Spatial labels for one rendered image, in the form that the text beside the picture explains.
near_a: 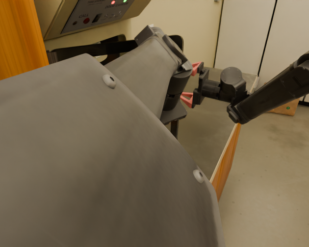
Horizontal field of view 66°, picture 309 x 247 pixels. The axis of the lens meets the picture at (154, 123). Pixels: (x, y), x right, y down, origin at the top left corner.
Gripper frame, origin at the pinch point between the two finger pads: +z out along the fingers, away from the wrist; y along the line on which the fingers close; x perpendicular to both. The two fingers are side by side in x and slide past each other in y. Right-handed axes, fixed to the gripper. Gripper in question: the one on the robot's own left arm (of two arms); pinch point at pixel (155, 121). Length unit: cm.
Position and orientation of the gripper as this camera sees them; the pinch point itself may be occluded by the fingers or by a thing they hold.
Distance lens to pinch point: 58.3
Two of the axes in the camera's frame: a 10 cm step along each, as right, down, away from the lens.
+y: 4.6, 8.1, -3.7
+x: 8.6, -3.2, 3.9
